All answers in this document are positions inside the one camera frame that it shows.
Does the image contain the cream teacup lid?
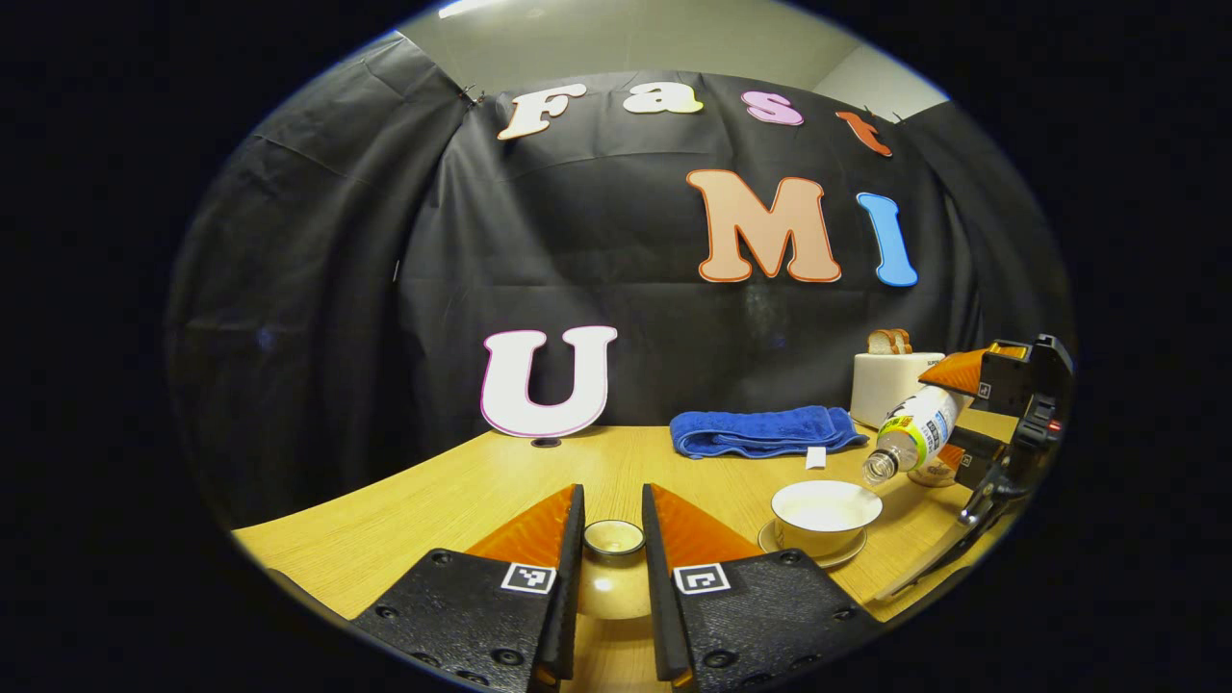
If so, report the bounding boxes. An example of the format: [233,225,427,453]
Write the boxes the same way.
[577,520,654,621]

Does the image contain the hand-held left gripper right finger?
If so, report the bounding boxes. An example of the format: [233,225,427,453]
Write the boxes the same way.
[642,484,882,693]

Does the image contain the black backdrop cloth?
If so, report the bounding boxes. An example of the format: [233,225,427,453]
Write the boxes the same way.
[164,31,1076,528]

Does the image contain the cream teacup saucer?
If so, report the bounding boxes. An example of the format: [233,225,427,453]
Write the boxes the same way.
[757,521,867,569]

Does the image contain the blue folded towel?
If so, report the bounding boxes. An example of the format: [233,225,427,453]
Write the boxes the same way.
[670,405,870,470]

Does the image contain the white teacup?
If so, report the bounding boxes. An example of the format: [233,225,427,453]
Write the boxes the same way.
[771,479,884,561]

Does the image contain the white toaster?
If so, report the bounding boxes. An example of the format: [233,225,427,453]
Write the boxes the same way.
[851,351,946,430]

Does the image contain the plastic water bottle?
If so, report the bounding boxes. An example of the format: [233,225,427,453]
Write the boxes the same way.
[861,383,973,485]

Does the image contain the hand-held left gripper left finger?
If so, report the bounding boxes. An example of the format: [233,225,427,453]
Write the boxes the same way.
[351,484,586,693]

